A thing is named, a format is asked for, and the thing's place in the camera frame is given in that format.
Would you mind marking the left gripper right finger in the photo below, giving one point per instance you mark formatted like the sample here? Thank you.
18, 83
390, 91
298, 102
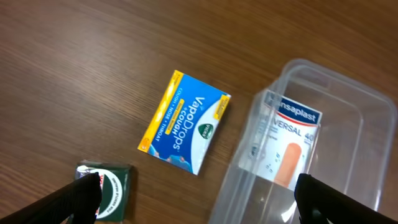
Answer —
319, 203

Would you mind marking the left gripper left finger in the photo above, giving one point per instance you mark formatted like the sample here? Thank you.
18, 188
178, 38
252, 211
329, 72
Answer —
77, 201

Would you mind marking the green Zam-Buk box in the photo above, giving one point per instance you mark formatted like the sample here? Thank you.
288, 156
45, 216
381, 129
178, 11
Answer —
115, 181

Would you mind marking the Hansaplast plaster box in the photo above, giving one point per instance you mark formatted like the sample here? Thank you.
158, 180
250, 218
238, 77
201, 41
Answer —
283, 141

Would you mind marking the blue yellow VapoDrops box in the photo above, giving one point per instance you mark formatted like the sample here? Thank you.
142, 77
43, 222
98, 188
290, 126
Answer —
184, 123

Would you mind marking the clear plastic container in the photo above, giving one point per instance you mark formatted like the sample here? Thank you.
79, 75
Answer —
350, 154

